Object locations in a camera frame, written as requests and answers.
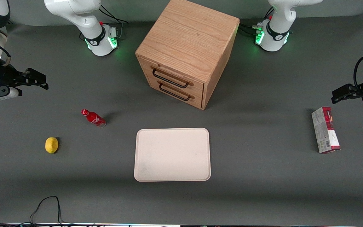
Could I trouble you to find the black right arm base cables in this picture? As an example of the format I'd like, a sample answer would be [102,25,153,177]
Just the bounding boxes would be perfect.
[100,5,128,39]

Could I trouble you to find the beige plastic tray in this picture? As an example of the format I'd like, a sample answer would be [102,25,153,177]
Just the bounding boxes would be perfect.
[134,128,211,182]

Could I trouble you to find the yellow lemon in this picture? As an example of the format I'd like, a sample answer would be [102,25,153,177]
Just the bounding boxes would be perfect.
[45,137,59,154]

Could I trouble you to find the wooden drawer with black handle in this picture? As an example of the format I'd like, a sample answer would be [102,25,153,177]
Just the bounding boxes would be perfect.
[142,70,204,110]
[139,56,205,96]

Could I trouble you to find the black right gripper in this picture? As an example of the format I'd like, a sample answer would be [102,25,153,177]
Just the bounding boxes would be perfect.
[0,61,49,92]

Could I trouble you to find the red cola bottle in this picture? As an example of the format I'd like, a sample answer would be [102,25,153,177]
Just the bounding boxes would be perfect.
[81,109,107,128]

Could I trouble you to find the red and white carton box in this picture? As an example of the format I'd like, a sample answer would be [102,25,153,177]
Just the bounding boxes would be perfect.
[311,107,341,154]

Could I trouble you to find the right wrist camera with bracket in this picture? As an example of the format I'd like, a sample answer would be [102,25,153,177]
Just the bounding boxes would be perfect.
[0,87,23,106]

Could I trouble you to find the black looped floor cable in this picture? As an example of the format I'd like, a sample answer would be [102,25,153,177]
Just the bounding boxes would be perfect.
[30,196,75,226]

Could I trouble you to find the black arm base cables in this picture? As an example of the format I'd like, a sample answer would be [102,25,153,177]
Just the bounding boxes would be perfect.
[100,5,128,39]
[238,6,275,37]

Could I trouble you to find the black left arm base cables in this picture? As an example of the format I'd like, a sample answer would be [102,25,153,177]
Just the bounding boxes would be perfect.
[238,6,275,37]

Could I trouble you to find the wooden drawer cabinet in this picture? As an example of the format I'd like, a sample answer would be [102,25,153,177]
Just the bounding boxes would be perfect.
[135,0,240,110]

